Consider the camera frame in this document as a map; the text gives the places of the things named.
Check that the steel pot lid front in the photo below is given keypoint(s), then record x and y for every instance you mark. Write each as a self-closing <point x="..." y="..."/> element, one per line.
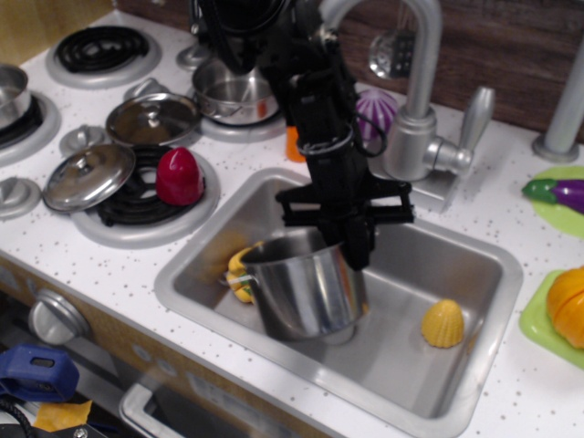
<point x="89" y="177"/>

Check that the red toy pepper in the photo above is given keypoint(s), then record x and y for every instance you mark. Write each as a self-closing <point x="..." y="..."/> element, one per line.
<point x="179" y="179"/>

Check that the hanging steel ladle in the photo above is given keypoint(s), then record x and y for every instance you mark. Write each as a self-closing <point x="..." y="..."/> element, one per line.
<point x="381" y="54"/>

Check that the grey pole with base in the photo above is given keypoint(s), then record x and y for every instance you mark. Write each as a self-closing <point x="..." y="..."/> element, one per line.
<point x="559" y="143"/>

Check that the yellow toy corn piece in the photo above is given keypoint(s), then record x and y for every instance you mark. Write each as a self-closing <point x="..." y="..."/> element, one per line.
<point x="442" y="325"/>

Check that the grey stove knob front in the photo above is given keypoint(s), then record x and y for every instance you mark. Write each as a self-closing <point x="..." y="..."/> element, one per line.
<point x="54" y="320"/>

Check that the purple striped toy onion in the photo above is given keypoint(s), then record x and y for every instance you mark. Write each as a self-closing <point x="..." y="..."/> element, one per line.
<point x="376" y="109"/>

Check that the grey countertop knob rear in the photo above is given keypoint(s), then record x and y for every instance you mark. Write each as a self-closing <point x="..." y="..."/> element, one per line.
<point x="193" y="56"/>

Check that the orange toy carrot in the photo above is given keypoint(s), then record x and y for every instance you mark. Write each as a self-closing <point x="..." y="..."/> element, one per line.
<point x="292" y="151"/>

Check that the silver oven door handle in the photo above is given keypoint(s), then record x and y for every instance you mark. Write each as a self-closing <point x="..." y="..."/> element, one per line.
<point x="152" y="413"/>

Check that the steel pot lid rear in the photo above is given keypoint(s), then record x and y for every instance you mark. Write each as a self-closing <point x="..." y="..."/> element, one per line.
<point x="159" y="118"/>

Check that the blue clamp tool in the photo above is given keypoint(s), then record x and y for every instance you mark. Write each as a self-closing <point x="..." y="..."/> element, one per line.
<point x="38" y="374"/>

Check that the grey countertop knob middle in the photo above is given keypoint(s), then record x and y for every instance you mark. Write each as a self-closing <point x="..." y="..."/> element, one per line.
<point x="81" y="138"/>

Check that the stainless steel sink basin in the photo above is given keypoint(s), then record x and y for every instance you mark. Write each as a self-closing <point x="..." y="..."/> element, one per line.
<point x="383" y="365"/>

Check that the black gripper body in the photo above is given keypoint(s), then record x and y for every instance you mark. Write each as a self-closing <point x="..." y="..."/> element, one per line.
<point x="341" y="185"/>

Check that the grey countertop knob centre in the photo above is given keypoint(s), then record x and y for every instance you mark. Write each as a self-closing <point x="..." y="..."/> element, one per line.
<point x="147" y="87"/>

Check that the black coil burner front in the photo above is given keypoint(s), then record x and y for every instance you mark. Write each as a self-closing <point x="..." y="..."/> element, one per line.
<point x="136" y="202"/>

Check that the green cutting board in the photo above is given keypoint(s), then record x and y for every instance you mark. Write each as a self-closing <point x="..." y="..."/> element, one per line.
<point x="535" y="324"/>

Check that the black coil burner rear left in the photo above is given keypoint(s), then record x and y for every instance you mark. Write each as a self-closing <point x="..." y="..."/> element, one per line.
<point x="101" y="48"/>

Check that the steel pot lid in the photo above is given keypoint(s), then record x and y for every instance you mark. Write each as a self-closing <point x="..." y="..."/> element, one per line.
<point x="159" y="118"/>
<point x="89" y="177"/>

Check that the grey countertop knob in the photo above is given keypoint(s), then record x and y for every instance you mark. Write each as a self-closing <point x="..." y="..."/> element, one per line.
<point x="147" y="87"/>
<point x="19" y="196"/>
<point x="193" y="56"/>
<point x="81" y="138"/>

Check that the purple toy eggplant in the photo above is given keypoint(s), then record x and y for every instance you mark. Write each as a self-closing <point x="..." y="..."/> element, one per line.
<point x="565" y="192"/>

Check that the yellow toy bell pepper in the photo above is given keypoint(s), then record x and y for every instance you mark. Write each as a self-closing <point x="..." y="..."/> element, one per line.
<point x="236" y="276"/>

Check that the steel pot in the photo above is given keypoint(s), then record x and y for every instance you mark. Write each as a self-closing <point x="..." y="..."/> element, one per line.
<point x="303" y="288"/>
<point x="232" y="99"/>
<point x="15" y="96"/>

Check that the black coil burner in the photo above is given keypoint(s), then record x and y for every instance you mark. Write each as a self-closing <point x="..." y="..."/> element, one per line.
<point x="136" y="202"/>
<point x="101" y="48"/>

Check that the light green plate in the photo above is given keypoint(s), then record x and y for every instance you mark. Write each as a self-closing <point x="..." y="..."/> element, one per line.
<point x="559" y="216"/>

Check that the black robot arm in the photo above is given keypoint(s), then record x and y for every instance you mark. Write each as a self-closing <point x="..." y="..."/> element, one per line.
<point x="288" y="44"/>

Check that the orange toy pumpkin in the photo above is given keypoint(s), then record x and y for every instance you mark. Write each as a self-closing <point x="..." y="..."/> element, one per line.
<point x="565" y="306"/>

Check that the grey countertop knob left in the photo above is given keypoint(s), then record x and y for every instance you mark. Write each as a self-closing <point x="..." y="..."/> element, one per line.
<point x="19" y="196"/>

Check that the steel pot on burner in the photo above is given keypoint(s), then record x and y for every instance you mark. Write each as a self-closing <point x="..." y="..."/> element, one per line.
<point x="232" y="99"/>

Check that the silver toy faucet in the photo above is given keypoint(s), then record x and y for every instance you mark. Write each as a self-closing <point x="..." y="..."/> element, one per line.
<point x="416" y="153"/>

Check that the yellow cloth scrap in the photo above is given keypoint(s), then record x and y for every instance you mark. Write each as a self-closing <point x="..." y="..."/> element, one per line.
<point x="58" y="416"/>

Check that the hanging steel slotted spatula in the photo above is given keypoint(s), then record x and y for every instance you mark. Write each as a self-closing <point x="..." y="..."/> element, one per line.
<point x="403" y="43"/>

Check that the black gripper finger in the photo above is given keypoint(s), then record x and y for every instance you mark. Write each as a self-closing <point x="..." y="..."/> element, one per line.
<point x="332" y="232"/>
<point x="357" y="240"/>

